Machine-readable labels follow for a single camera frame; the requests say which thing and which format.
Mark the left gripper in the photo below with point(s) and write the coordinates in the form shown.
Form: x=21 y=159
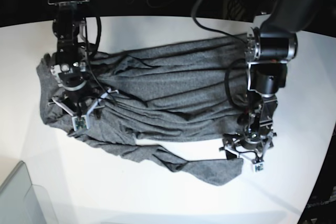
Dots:
x=251 y=147

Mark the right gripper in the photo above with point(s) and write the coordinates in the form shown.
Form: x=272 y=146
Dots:
x=85 y=102

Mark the grey t-shirt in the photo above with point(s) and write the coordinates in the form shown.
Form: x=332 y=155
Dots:
x=170 y=93

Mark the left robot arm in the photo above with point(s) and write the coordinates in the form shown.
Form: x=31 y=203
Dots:
x=268 y=50

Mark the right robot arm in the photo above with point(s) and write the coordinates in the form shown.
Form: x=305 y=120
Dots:
x=71 y=63

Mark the translucent grey tray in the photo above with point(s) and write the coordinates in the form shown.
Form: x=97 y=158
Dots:
x=24 y=202

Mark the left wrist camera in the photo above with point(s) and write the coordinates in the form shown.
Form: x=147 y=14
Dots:
x=258 y=166

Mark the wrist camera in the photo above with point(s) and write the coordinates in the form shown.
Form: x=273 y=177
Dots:
x=80 y=122
x=258 y=166

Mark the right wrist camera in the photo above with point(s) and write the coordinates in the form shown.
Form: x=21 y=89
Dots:
x=80 y=122

